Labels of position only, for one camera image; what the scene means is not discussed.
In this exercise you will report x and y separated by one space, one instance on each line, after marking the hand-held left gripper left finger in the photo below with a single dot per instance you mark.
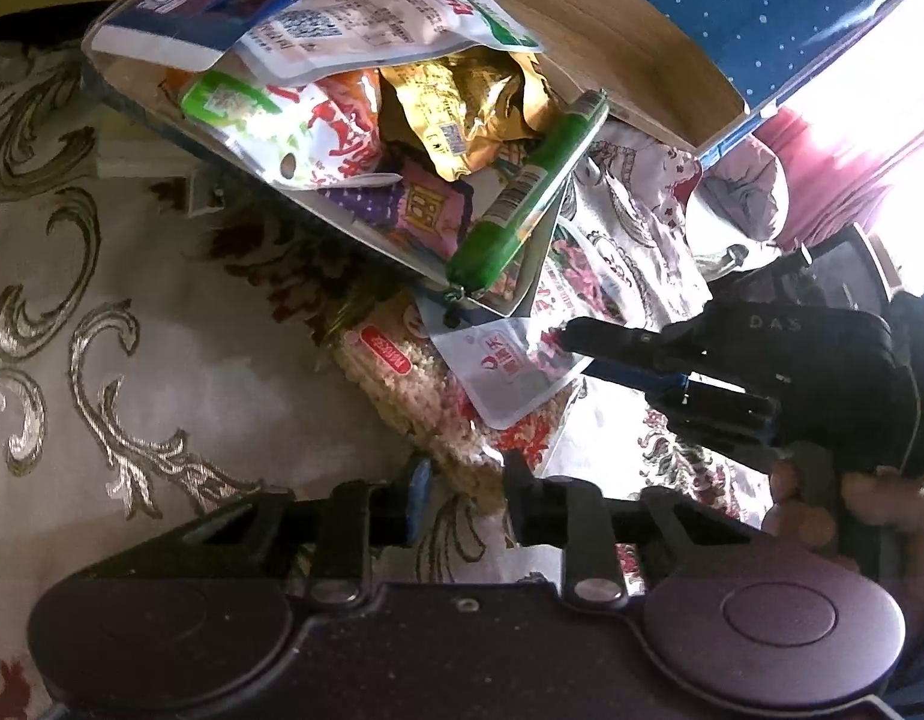
421 499

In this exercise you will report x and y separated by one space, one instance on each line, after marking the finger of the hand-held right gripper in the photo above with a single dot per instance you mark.
627 339
702 397

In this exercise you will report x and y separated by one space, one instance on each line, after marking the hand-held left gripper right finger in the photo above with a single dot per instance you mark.
518 495

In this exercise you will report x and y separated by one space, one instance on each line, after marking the puffed rice cracker packet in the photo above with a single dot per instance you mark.
402 382

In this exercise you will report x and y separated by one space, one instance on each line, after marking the green sausage stick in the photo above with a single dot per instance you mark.
529 187

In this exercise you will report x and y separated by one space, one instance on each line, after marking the gold foil snack packet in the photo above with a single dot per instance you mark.
469 105

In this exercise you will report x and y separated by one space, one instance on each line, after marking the white tofu snack packet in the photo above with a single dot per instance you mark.
387 22

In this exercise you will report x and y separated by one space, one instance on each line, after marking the printed cardboard box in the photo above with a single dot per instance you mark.
207 7

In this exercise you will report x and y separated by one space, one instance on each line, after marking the person's right hand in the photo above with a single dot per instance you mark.
889 502

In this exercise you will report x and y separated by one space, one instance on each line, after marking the black device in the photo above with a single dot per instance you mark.
844 270

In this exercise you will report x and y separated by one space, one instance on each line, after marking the pale crumpled cloth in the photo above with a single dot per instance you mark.
736 195

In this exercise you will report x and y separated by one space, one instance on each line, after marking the pink cloth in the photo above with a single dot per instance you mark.
814 157

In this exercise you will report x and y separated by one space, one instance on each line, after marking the blue dotted cloth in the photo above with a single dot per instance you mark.
732 15

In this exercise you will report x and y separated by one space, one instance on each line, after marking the floral patterned blanket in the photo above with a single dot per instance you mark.
132 300

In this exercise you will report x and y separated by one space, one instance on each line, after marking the orange red snack packet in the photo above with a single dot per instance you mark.
282 127

